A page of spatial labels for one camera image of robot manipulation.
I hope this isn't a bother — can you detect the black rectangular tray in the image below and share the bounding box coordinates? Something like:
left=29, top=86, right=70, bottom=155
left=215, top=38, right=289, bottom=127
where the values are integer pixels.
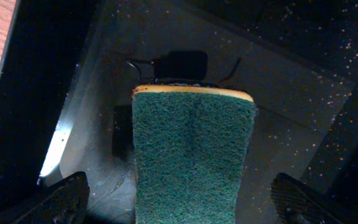
left=0, top=1, right=358, bottom=223

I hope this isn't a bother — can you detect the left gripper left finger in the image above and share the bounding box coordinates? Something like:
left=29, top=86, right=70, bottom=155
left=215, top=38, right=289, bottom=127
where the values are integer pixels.
left=12, top=172, right=90, bottom=224

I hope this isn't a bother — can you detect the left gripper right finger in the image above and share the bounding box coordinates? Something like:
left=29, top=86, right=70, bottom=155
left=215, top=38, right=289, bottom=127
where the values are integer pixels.
left=270, top=173, right=343, bottom=224

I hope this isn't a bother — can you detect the yellow green scrub sponge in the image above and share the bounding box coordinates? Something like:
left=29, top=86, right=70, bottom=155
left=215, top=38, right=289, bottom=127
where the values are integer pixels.
left=132, top=85, right=257, bottom=223

